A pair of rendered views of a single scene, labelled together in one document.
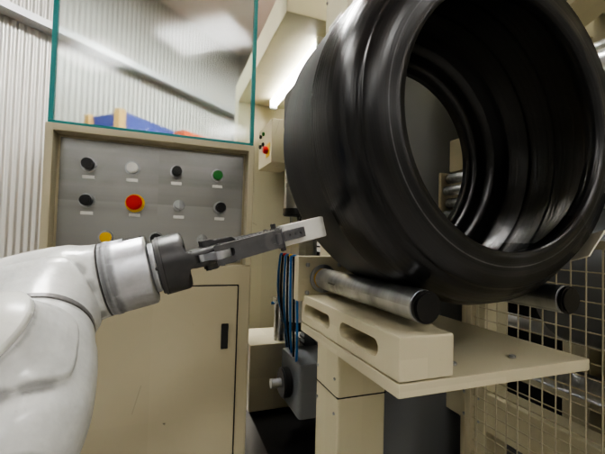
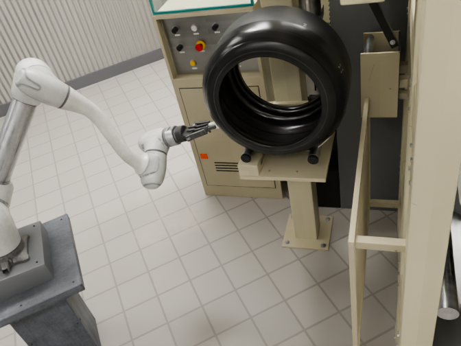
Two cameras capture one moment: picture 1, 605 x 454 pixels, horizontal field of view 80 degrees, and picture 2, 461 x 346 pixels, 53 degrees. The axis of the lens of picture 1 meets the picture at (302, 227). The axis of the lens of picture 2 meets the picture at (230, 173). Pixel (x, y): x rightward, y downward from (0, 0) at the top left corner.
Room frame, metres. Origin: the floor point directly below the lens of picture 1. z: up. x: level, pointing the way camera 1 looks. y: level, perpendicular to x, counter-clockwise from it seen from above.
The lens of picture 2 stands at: (-0.66, -1.20, 2.06)
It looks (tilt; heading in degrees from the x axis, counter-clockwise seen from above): 38 degrees down; 45
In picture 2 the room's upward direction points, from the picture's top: 14 degrees counter-clockwise
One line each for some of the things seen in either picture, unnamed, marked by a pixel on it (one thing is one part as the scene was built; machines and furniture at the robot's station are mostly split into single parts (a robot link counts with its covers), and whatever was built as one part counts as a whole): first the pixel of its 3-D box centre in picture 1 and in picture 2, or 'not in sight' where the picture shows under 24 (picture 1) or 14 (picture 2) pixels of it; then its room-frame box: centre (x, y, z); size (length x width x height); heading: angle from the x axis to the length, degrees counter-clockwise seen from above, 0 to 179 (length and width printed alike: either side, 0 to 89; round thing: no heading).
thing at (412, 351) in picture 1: (359, 325); (257, 145); (0.65, -0.11, 0.83); 0.36 x 0.09 x 0.06; 20
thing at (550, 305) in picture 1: (482, 286); (318, 134); (0.74, -0.37, 0.90); 0.35 x 0.05 x 0.05; 20
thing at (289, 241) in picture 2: not in sight; (307, 231); (0.93, -0.13, 0.01); 0.27 x 0.27 x 0.02; 20
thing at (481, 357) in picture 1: (423, 340); (289, 152); (0.70, -0.24, 0.80); 0.37 x 0.36 x 0.02; 110
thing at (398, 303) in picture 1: (361, 289); (255, 134); (0.64, -0.11, 0.90); 0.35 x 0.05 x 0.05; 20
